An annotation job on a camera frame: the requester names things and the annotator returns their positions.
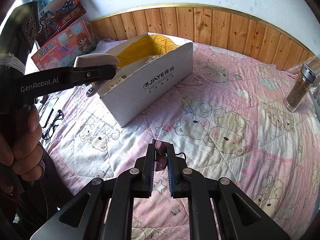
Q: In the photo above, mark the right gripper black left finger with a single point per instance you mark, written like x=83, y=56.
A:
x=103, y=209

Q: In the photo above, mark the pink toy washing box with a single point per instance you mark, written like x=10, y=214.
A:
x=64, y=48

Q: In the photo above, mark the person left hand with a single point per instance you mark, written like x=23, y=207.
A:
x=26, y=154

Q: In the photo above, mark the glass tea bottle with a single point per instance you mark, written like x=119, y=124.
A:
x=303, y=82

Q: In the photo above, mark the dark robot toy box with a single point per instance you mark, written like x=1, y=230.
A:
x=57, y=16

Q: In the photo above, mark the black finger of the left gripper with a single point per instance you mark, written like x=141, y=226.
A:
x=83, y=75

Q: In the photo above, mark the white cardboard box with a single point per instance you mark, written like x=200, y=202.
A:
x=149, y=65

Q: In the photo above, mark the pink cartoon quilt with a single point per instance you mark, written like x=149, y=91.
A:
x=227, y=118

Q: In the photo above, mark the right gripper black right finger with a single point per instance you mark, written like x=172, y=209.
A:
x=218, y=209

